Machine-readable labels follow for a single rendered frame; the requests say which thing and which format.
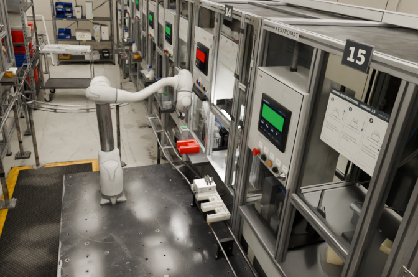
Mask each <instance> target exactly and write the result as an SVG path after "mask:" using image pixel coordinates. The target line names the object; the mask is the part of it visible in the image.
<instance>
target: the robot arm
mask: <svg viewBox="0 0 418 277"><path fill-rule="evenodd" d="M165 86H172V87H173V88H174V89H175V90H177V100H176V101H175V102H174V104H175V105H174V108H176V109H177V111H178V112H179V113H180V116H179V117H178V118H181V120H183V119H184V118H185V114H184V112H185V111H187V110H189V109H190V108H191V106H192V103H193V101H192V87H193V82H192V74H191V73H190V72H189V71H188V70H185V69H183V70H181V71H180V72H179V73H178V75H176V76H174V77H169V78H163V79H161V80H159V81H157V82H155V83H153V84H152V85H150V86H148V87H147V88H145V89H143V90H141V91H139V92H136V93H131V92H127V91H124V90H120V89H118V88H112V86H111V82H110V81H109V79H108V78H106V77H104V76H96V77H95V78H93V79H92V80H91V83H90V87H88V88H87V89H86V97H87V99H89V100H91V101H93V102H94V103H95V106H96V117H97V122H98V132H99V137H100V147H101V148H100V149H99V150H98V166H99V171H100V187H101V189H99V193H100V205H105V204H111V205H112V206H115V205H116V203H117V202H126V198H125V195H124V187H123V169H122V167H121V161H120V156H119V149H118V148H117V147H116V146H114V136H113V124H112V118H111V107H110V104H112V103H115V104H117V103H134V102H138V101H141V100H144V99H145V98H147V97H149V96H150V95H152V94H153V93H155V92H156V91H158V90H160V89H161V88H163V87H165Z"/></svg>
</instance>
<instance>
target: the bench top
mask: <svg viewBox="0 0 418 277"><path fill-rule="evenodd" d="M172 168H173V166H172V165H171V164H170V163H163V164H153V165H147V166H136V167H125V168H122V169H123V187H124V195H125V198H126V202H117V203H116V205H115V206H112V205H111V204H105V205H100V193H99V189H101V187H100V171H92V172H81V173H75V174H65V175H64V177H63V194H62V212H61V221H60V239H59V251H58V266H57V277H234V275H233V273H232V271H231V269H230V267H229V265H228V263H227V261H226V259H225V258H222V259H218V260H216V259H215V255H216V253H217V247H218V245H217V244H216V239H215V236H214V234H213V232H212V230H211V228H210V226H209V225H208V223H207V221H204V219H203V217H202V215H201V213H200V211H199V209H198V207H197V206H196V207H191V205H190V204H192V200H193V194H192V190H191V188H190V186H189V184H188V182H187V181H186V180H185V178H184V177H183V176H182V175H181V174H180V173H179V172H178V171H177V170H176V169H174V170H173V169H172ZM178 170H179V171H180V172H181V173H182V174H183V175H184V176H185V177H186V178H187V179H188V181H189V182H190V184H191V185H192V184H193V182H194V180H197V179H199V178H198V177H197V175H196V174H195V173H194V172H193V171H192V170H191V169H189V168H188V167H187V166H185V167H181V168H179V169H178ZM84 175H86V176H84ZM69 184H71V185H69ZM211 225H212V227H213V229H214V231H215V233H216V235H217V237H218V239H219V240H221V239H224V238H231V237H232V236H231V234H230V232H229V230H228V229H227V227H226V225H225V223H224V221H220V222H213V223H211ZM232 252H233V254H234V255H233V256H230V257H228V259H229V261H230V263H231V265H232V267H233V269H234V271H235V273H236V275H237V277H254V275H253V274H252V272H251V270H250V268H249V266H248V264H247V263H246V261H245V259H244V258H243V256H242V254H241V252H240V250H239V248H238V247H237V245H236V243H235V242H233V249H232ZM145 258H148V260H145Z"/></svg>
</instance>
